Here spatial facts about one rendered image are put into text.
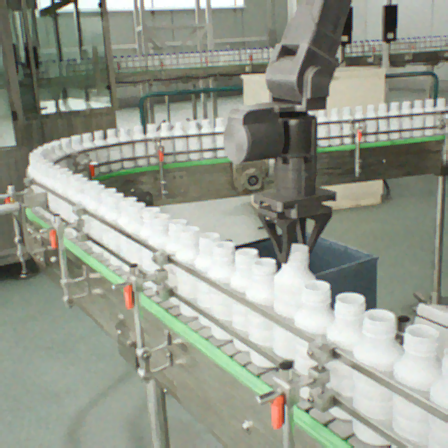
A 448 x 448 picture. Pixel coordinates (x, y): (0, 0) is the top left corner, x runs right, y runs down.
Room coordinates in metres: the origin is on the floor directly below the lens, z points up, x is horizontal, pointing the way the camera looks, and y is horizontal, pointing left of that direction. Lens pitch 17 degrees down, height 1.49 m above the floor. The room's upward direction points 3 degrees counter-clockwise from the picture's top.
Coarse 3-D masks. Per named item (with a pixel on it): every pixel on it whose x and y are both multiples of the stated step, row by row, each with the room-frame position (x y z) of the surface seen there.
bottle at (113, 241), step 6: (108, 198) 1.35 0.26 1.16; (114, 198) 1.34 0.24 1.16; (120, 198) 1.35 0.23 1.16; (108, 204) 1.35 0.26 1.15; (114, 204) 1.34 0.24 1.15; (114, 210) 1.34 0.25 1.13; (120, 210) 1.34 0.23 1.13; (108, 216) 1.34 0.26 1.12; (114, 216) 1.33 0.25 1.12; (114, 222) 1.33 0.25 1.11; (108, 228) 1.34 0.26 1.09; (108, 234) 1.34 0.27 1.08; (114, 234) 1.33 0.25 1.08; (108, 240) 1.34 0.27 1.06; (114, 240) 1.33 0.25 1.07; (108, 246) 1.36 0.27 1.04; (114, 246) 1.33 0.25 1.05; (114, 258) 1.33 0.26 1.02; (114, 264) 1.33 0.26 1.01; (120, 264) 1.33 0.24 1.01
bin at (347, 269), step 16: (256, 240) 1.62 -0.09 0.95; (320, 240) 1.62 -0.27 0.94; (272, 256) 1.65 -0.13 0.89; (320, 256) 1.62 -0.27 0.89; (336, 256) 1.56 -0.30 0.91; (352, 256) 1.51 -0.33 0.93; (368, 256) 1.46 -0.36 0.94; (320, 272) 1.62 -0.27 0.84; (336, 272) 1.37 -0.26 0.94; (352, 272) 1.40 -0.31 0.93; (368, 272) 1.42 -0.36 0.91; (336, 288) 1.37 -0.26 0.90; (352, 288) 1.40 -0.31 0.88; (368, 288) 1.42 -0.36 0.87; (368, 304) 1.42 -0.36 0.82
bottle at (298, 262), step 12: (300, 252) 0.80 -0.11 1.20; (288, 264) 0.80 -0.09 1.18; (300, 264) 0.80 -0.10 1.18; (276, 276) 0.82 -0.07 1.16; (288, 276) 0.80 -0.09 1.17; (300, 276) 0.80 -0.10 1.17; (312, 276) 0.81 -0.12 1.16; (276, 288) 0.81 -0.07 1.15; (288, 288) 0.79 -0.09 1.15; (300, 288) 0.79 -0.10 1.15; (276, 300) 0.80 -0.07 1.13; (288, 300) 0.79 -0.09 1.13; (300, 300) 0.79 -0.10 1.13; (276, 312) 0.80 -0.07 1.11; (288, 312) 0.79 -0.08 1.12; (276, 336) 0.80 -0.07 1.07; (288, 336) 0.79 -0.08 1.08; (276, 348) 0.80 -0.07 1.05; (288, 348) 0.79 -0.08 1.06; (288, 360) 0.79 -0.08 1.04
